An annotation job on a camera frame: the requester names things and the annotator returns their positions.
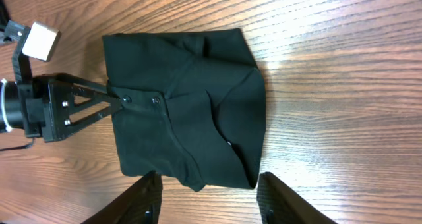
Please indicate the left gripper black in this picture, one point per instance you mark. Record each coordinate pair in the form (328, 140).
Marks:
(49, 100)

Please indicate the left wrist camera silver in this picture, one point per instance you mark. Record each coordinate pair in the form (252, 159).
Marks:
(41, 42)

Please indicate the black polo shirt with logo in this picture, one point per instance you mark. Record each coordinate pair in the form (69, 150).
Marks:
(193, 106)

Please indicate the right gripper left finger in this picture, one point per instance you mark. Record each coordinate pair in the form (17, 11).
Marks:
(139, 204)

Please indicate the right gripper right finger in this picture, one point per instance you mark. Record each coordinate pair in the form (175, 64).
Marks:
(279, 204)

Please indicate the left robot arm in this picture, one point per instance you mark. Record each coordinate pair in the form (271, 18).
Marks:
(11, 112)

